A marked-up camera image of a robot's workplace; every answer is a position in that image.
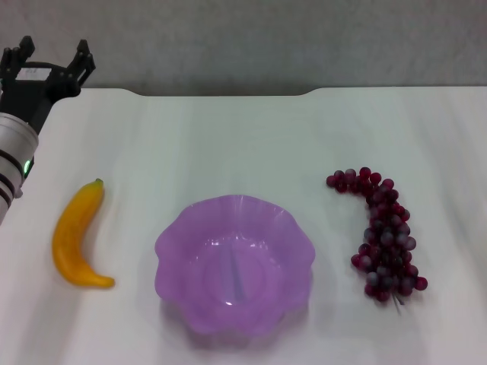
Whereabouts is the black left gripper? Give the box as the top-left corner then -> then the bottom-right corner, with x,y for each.
0,35 -> 97,136

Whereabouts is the yellow toy banana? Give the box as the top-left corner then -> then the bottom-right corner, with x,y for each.
52,178 -> 116,289

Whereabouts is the dark red grape bunch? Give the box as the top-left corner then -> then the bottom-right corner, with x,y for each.
325,166 -> 429,316

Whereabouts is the purple scalloped plastic bowl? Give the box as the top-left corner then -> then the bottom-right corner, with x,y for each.
153,193 -> 317,338

